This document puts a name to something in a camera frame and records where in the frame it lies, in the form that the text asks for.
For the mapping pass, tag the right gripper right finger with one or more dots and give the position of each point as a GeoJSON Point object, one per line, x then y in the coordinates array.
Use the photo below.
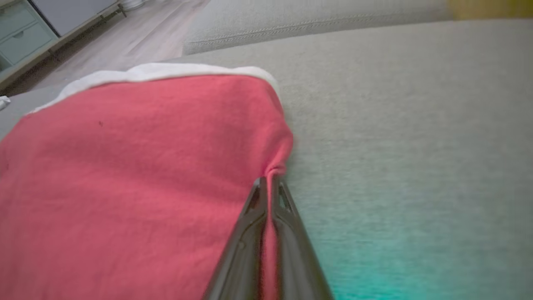
{"type": "Point", "coordinates": [295, 258]}

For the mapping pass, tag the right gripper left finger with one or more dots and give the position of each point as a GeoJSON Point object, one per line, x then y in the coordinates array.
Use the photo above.
{"type": "Point", "coordinates": [245, 250]}

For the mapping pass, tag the red cloth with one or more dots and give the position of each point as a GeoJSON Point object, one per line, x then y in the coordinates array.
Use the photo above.
{"type": "Point", "coordinates": [125, 187]}

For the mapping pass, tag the white ribbed plant pot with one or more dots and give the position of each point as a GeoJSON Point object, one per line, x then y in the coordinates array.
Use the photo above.
{"type": "Point", "coordinates": [131, 3]}

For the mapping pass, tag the low TV cabinet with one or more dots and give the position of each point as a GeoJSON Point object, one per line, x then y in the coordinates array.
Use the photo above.
{"type": "Point", "coordinates": [25, 37]}

